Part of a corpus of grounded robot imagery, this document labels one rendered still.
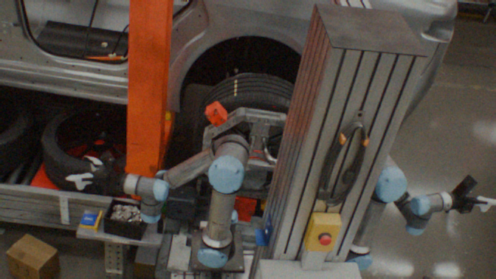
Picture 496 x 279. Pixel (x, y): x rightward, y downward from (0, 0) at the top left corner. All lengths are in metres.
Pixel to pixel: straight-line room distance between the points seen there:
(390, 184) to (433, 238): 2.08
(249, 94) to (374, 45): 1.34
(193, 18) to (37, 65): 0.94
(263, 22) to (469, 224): 2.24
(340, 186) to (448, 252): 2.39
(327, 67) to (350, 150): 0.29
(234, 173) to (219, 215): 0.23
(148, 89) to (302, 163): 1.12
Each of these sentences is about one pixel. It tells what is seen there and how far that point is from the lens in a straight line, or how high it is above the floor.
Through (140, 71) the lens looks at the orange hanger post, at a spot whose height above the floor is 1.32.
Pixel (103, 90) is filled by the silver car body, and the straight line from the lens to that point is 3.19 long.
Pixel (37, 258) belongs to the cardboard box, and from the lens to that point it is 3.17.
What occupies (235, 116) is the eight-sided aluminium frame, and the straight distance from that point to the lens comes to 2.60.
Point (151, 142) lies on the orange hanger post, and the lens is 2.66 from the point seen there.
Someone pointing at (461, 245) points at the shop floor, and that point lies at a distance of 4.05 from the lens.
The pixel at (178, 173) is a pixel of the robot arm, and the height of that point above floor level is 1.23.
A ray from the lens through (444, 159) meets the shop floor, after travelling 4.74.
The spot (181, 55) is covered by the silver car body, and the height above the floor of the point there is 1.13.
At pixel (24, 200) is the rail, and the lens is 3.28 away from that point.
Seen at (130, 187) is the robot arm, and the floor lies 1.23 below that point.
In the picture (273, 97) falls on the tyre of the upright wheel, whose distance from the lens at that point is 2.66.
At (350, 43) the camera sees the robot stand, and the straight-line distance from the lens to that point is 1.37.
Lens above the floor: 2.62
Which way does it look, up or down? 38 degrees down
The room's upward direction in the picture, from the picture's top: 11 degrees clockwise
